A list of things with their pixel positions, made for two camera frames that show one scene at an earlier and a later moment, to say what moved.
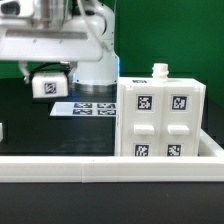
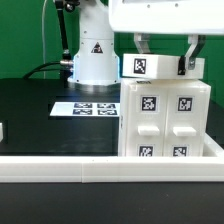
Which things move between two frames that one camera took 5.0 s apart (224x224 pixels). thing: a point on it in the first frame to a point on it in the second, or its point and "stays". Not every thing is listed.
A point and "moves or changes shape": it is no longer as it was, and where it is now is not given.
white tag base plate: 84,109 stays
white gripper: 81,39 to 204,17
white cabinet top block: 50,85 to 159,66
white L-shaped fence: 207,165 stays
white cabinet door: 143,121 moves or changes shape
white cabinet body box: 159,116 stays
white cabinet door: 180,121 moves or changes shape
